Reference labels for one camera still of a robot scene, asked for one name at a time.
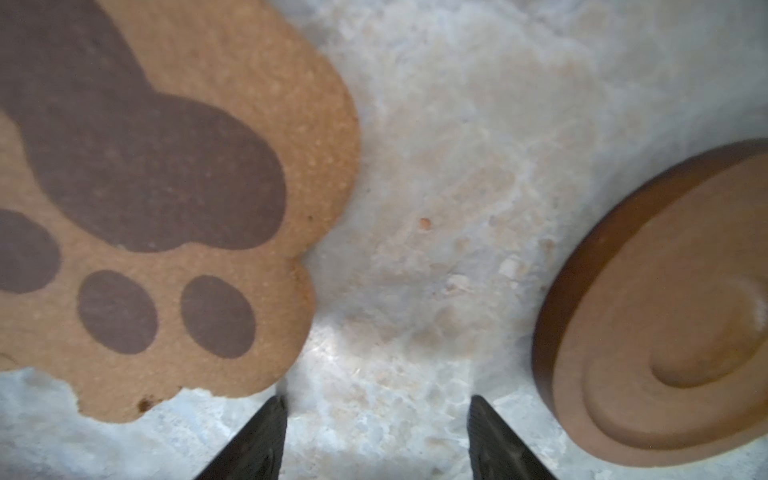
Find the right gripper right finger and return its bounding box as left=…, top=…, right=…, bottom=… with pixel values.
left=467, top=395, right=556, bottom=480

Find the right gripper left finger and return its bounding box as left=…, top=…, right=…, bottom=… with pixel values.
left=195, top=395, right=288, bottom=480

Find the brown wooden coaster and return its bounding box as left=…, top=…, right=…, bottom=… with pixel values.
left=532, top=139, right=767, bottom=467

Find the cork paw print coaster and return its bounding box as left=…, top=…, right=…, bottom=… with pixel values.
left=1, top=1, right=360, bottom=422

